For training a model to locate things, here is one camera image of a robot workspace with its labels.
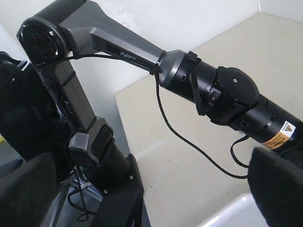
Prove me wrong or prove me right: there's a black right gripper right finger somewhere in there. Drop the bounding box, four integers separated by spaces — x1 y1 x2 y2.
248 147 303 227

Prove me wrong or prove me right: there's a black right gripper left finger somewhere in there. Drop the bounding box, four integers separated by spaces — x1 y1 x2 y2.
0 153 57 227

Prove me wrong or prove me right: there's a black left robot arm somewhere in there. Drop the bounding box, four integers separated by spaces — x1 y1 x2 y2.
17 0 303 167

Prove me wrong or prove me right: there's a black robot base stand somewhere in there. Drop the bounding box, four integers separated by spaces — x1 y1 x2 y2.
42 151 152 227

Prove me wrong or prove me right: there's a white plastic tray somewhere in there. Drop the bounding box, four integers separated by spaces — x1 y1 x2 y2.
198 193 267 227

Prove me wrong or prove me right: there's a dark equipment behind stand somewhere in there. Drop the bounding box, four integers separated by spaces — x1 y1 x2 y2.
0 51 66 170

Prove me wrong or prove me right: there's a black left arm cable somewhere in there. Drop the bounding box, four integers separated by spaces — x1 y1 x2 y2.
40 53 251 216

